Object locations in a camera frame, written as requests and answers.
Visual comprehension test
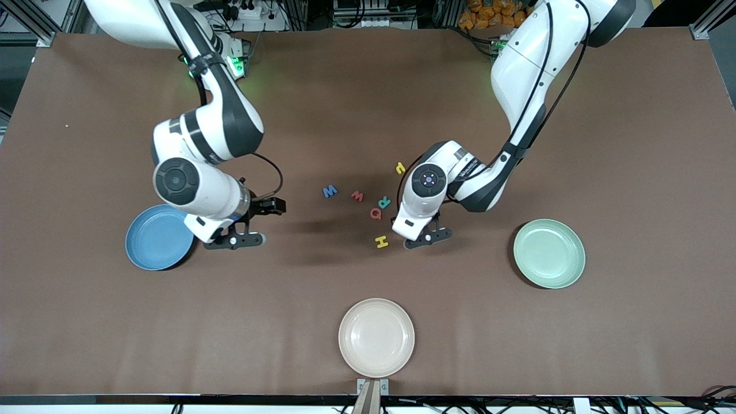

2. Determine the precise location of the orange packaged items pile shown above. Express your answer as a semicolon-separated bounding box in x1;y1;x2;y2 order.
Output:
458;0;530;30

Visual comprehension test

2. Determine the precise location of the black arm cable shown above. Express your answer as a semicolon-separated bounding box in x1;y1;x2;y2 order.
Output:
155;0;284;199
396;0;590;219

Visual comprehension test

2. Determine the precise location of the brown table cover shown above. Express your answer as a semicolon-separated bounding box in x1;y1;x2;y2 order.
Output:
0;28;736;397

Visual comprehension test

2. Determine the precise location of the beige round plate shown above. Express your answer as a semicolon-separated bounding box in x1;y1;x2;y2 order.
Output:
338;298;416;379

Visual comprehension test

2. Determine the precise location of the aluminium frame profile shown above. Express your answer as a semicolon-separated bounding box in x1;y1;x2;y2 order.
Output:
0;0;75;48
690;0;736;41

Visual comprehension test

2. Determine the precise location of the blue round plate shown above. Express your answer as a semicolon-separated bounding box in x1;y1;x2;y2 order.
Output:
125;204;196;271

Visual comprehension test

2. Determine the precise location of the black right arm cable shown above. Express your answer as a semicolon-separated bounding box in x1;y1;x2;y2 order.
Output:
155;0;284;199

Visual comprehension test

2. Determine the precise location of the metal table edge bracket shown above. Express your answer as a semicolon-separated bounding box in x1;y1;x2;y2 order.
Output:
356;378;390;414

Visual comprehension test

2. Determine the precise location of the green round plate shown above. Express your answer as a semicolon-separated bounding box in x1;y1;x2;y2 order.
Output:
513;218;587;289

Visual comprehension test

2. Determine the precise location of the white power strip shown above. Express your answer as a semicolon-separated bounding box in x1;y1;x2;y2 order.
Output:
332;0;417;29
227;0;291;32

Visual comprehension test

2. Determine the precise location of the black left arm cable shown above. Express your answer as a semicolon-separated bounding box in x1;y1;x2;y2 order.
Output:
396;0;590;219

